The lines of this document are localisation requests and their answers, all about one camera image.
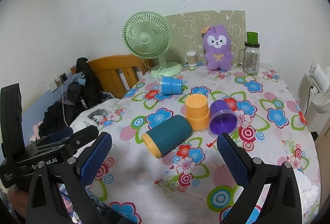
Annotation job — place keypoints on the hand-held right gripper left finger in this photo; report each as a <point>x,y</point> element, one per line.
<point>96,159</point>

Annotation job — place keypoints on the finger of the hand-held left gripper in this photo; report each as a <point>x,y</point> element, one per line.
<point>61,134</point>
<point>85,133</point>

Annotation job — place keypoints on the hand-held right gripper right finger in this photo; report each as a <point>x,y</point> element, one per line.
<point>232,159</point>

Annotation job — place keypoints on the purple cup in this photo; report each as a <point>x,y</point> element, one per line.
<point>222,120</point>

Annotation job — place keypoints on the orange cup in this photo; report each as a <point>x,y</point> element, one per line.
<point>197,110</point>

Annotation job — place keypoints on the teal cup with yellow rim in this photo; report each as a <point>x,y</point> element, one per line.
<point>170,133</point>

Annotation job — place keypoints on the blue cup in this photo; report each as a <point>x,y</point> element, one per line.
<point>171,86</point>

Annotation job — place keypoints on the dark clothing pile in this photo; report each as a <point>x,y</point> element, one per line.
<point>56,117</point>

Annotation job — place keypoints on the white printed cloth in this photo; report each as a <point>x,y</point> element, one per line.
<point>95,114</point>

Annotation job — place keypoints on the black clothes pile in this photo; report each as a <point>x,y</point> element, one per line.
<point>89,84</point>

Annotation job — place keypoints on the wooden chair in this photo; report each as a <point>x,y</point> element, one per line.
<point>108,66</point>

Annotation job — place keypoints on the white crumpled cloth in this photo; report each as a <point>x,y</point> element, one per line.
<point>308,188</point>

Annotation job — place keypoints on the glass jar with green lid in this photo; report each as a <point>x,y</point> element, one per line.
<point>251,59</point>

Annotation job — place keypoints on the purple plush toy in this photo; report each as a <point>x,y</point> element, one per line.
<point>217,56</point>

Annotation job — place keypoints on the cotton swab container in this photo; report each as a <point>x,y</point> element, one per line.
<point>192,59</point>

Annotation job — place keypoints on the green desk fan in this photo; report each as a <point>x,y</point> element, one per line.
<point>144,38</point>

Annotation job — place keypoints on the white clip fan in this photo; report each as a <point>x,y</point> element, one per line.
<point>321,90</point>

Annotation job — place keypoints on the patterned beige board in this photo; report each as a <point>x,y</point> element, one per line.
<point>190,25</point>

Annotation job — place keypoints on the wall socket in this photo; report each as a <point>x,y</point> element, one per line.
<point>55,84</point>

